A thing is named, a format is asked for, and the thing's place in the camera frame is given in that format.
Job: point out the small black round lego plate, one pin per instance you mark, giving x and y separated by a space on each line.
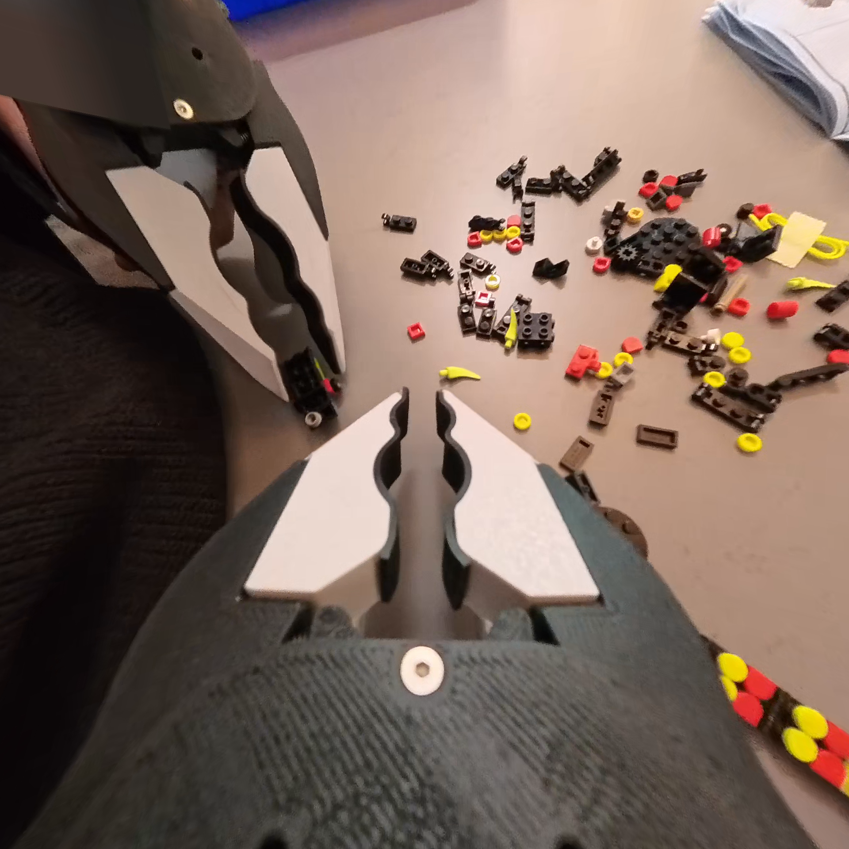
623 524

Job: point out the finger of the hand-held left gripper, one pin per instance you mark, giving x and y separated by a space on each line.
172 232
298 212

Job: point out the lime green lego horn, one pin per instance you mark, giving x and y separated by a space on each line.
511 331
806 284
457 373

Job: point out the blue plastic storage bin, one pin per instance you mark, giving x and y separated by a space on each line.
255 8

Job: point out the red yellow black lego snake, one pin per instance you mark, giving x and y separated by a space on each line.
749 703

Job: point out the pile of lego pieces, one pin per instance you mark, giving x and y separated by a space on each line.
537 328

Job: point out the black red lego car assembly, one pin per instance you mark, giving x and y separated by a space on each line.
308 388

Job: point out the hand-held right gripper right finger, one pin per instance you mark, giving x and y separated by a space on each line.
530 537

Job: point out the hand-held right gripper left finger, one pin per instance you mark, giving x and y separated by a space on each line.
325 530

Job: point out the lego instruction booklet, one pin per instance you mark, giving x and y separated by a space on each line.
796 53

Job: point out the person's left hand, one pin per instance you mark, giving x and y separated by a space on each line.
221 222

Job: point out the large black round lego plate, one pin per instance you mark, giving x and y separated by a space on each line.
656 239

